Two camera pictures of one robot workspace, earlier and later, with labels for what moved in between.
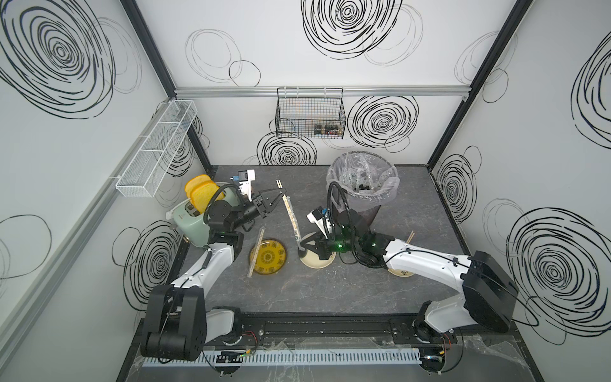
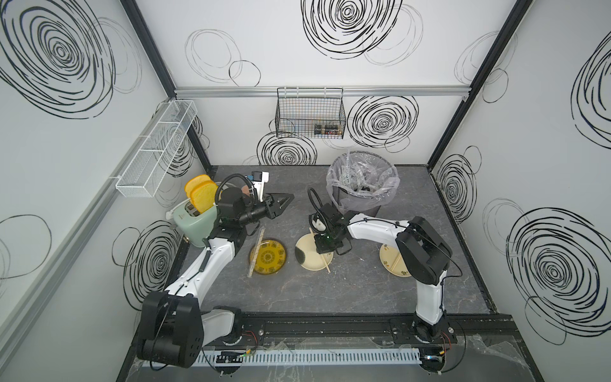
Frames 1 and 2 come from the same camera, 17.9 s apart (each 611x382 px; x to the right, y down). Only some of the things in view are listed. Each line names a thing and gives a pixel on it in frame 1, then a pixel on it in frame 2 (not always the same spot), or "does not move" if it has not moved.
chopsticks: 284,196 to 322,255
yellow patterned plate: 271,257 does not move
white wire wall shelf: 145,171 does not move
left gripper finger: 271,197 to 283,206
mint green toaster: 191,224 does not move
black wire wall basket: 310,112 does not move
